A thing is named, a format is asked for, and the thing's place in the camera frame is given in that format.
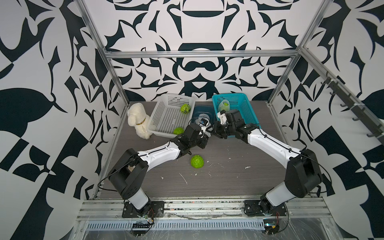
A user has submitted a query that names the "white perforated plastic basket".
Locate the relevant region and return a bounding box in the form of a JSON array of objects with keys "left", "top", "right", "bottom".
[{"left": 148, "top": 94, "right": 196, "bottom": 138}]

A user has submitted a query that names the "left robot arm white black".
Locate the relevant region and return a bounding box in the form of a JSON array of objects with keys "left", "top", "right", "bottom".
[{"left": 107, "top": 123, "right": 209, "bottom": 215}]

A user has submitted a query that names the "teal perforated plastic basket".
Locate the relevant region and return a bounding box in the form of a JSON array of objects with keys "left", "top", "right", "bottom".
[{"left": 211, "top": 92, "right": 261, "bottom": 139}]

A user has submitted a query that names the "green custard apple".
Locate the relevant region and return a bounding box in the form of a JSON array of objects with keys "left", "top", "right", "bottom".
[
  {"left": 180, "top": 104, "right": 192, "bottom": 114},
  {"left": 173, "top": 127, "right": 185, "bottom": 135},
  {"left": 190, "top": 155, "right": 205, "bottom": 169},
  {"left": 219, "top": 101, "right": 230, "bottom": 112}
]

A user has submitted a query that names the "white foam net sleeve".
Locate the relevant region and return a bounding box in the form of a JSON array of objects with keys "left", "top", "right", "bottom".
[{"left": 218, "top": 100, "right": 231, "bottom": 112}]

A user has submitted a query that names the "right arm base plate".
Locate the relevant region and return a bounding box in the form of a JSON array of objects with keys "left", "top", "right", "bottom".
[{"left": 243, "top": 199, "right": 287, "bottom": 217}]

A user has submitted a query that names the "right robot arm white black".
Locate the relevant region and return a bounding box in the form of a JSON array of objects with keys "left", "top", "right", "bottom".
[{"left": 213, "top": 120, "right": 323, "bottom": 208}]

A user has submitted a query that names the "white plush dog toy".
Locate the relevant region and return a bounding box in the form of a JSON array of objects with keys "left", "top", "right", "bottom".
[{"left": 127, "top": 103, "right": 153, "bottom": 140}]

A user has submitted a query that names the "dark blue plastic tub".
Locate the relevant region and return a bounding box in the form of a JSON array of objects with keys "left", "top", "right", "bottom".
[{"left": 191, "top": 105, "right": 217, "bottom": 125}]

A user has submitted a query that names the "right green circuit board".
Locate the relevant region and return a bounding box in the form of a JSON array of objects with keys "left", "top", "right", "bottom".
[{"left": 263, "top": 220, "right": 280, "bottom": 235}]

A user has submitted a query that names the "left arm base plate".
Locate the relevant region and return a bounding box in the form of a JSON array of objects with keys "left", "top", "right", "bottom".
[{"left": 122, "top": 201, "right": 165, "bottom": 219}]

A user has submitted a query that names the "white foam net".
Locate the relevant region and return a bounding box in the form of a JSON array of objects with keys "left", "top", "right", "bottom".
[{"left": 196, "top": 114, "right": 212, "bottom": 138}]

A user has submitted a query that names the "black wall hook rail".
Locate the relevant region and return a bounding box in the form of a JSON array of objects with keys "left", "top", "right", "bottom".
[{"left": 322, "top": 71, "right": 384, "bottom": 145}]

